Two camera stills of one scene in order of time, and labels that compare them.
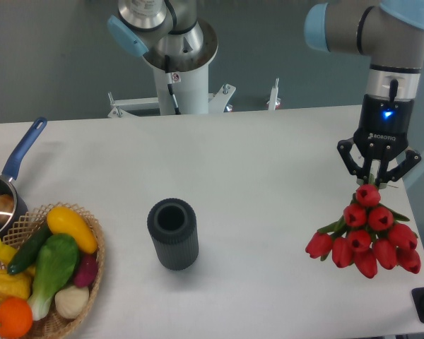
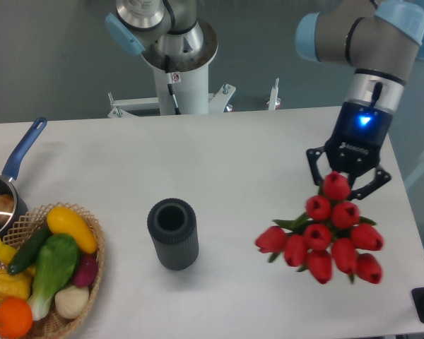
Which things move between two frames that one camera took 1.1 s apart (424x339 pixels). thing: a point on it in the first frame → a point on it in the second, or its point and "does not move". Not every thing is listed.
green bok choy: (56, 260) does not move
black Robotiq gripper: (383, 133) → (355, 144)
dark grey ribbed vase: (173, 225) does not move
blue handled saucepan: (5, 208) does not move
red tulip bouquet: (368, 236) → (328, 238)
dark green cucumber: (27, 251) does not move
